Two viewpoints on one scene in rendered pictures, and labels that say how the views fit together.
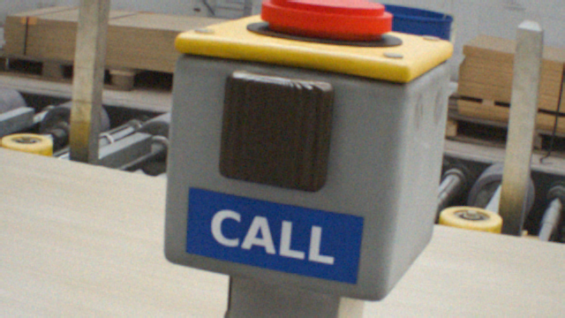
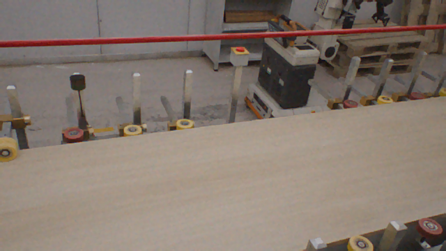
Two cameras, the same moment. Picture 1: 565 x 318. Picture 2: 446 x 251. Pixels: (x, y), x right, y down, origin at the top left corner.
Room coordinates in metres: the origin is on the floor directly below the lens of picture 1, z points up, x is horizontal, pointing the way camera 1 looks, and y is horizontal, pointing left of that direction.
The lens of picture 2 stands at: (1.64, -1.27, 1.94)
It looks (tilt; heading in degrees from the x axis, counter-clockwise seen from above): 33 degrees down; 137
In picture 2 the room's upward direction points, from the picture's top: 7 degrees clockwise
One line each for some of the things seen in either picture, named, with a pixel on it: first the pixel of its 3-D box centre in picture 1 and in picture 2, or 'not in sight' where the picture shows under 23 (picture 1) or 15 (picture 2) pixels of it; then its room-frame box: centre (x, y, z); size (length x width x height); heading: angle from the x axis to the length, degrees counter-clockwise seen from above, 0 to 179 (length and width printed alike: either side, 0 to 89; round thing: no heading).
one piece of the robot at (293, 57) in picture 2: not in sight; (290, 63); (-0.36, 1.32, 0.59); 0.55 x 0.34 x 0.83; 162
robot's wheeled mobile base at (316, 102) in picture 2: not in sight; (289, 104); (-0.33, 1.41, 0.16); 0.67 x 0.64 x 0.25; 72
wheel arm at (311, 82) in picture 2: not in sight; (328, 97); (0.48, 0.68, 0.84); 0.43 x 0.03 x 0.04; 162
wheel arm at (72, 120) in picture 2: not in sight; (72, 120); (0.00, -0.74, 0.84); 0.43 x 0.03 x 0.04; 162
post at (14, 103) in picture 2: not in sight; (21, 133); (0.04, -0.97, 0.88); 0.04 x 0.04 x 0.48; 72
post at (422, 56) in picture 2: not in sight; (408, 86); (0.73, 1.17, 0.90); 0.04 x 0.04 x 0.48; 72
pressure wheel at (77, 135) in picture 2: not in sight; (74, 142); (0.19, -0.80, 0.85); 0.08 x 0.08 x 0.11
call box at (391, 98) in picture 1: (314, 156); (239, 57); (0.35, -0.01, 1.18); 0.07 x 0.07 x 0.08; 72
